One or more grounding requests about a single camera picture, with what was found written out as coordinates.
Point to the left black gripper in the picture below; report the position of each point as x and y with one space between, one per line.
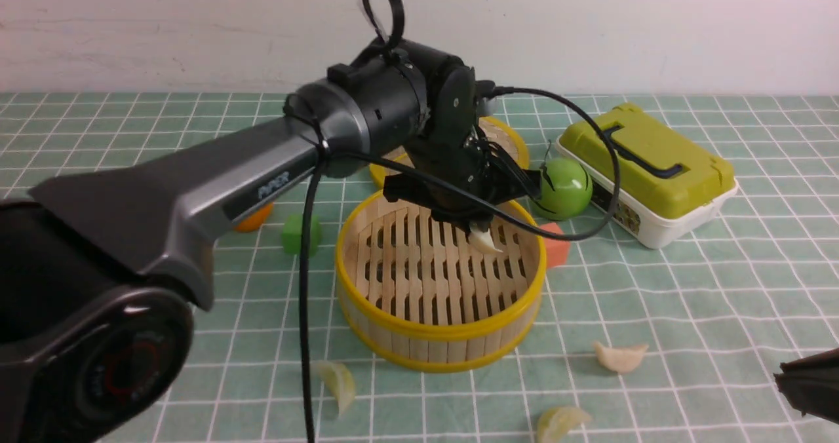
477 166

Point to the white dumpling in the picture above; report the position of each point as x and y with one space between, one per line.
621 360
481 240

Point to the green dumpling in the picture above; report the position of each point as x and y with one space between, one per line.
339 379
555 423

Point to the green dumpling bottom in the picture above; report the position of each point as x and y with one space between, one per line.
555 423

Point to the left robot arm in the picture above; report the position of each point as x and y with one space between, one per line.
100 269

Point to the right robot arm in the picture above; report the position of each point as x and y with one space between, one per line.
810 385

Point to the woven bamboo steamer lid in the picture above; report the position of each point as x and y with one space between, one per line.
495 130

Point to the bamboo steamer tray yellow rim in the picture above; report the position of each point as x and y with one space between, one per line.
418 294

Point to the green toy apple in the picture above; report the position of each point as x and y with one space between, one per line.
565 187

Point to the orange wooden cube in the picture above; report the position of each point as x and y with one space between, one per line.
557 252

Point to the green wooden cube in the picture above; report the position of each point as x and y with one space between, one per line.
292 233

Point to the orange toy pear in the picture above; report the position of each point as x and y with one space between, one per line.
255 221

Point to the green lidded white box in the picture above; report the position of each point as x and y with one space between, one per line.
669 184

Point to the green checkered tablecloth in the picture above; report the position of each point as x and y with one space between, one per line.
719 308

